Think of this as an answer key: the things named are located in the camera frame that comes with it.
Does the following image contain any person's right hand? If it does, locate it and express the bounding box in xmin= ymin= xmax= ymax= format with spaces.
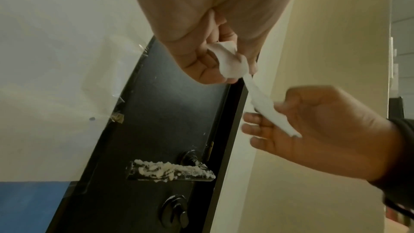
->
xmin=241 ymin=85 xmax=401 ymax=183

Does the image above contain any person's left hand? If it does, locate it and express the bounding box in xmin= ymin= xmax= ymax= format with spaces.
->
xmin=125 ymin=0 xmax=302 ymax=86

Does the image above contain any white tissue paper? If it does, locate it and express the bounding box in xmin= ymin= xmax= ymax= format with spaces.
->
xmin=207 ymin=41 xmax=303 ymax=139

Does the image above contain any person's right forearm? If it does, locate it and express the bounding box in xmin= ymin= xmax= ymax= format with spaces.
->
xmin=368 ymin=118 xmax=414 ymax=227

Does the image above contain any black door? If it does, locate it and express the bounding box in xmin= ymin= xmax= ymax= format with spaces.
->
xmin=45 ymin=35 xmax=248 ymax=233

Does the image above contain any white foam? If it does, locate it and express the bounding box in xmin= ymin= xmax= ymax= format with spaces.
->
xmin=130 ymin=159 xmax=216 ymax=183

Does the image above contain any black lock thumb turn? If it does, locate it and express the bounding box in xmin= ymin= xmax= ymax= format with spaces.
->
xmin=161 ymin=194 xmax=189 ymax=229

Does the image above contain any black door handle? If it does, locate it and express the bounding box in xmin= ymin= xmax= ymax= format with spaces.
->
xmin=126 ymin=149 xmax=216 ymax=183

